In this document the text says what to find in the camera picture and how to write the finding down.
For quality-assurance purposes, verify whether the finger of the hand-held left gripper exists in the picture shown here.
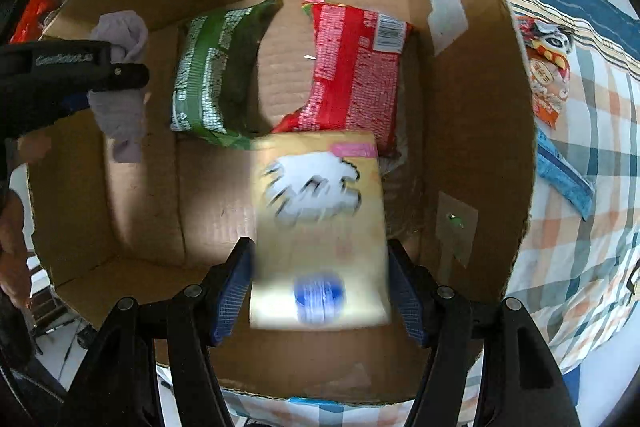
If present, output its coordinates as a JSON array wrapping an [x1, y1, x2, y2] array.
[[30, 41, 151, 98]]

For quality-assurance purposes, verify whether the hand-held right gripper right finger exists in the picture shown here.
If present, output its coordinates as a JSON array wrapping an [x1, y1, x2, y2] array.
[[388, 239, 581, 427]]

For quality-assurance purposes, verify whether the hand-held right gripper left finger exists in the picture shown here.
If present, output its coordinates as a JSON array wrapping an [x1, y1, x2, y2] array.
[[65, 237, 257, 427]]

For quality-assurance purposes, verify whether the grey cloth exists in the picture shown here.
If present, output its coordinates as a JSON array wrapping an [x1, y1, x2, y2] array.
[[88, 10, 150, 164]]

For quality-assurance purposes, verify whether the green snack packet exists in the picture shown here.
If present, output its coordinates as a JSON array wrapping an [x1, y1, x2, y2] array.
[[169, 0, 284, 150]]

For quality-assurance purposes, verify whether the cardboard box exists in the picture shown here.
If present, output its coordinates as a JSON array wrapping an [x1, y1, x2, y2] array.
[[26, 0, 538, 408]]

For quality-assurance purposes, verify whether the red snack packet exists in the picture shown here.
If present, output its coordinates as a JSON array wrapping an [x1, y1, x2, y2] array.
[[271, 0, 414, 156]]

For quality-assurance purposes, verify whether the person's left hand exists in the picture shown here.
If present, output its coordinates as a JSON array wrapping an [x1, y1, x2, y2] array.
[[0, 189, 32, 308]]

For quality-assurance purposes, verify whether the red plastic bag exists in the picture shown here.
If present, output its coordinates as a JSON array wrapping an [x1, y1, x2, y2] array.
[[9, 0, 59, 44]]

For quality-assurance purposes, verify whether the blue plastic packet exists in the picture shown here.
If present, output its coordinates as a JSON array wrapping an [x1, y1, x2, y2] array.
[[535, 127, 596, 222]]

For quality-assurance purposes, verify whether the plaid bed sheet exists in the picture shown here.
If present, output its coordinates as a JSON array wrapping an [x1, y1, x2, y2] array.
[[220, 0, 640, 427]]

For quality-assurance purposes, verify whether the orange cartoon snack packet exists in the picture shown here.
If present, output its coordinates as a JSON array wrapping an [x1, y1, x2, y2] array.
[[516, 15, 574, 130]]

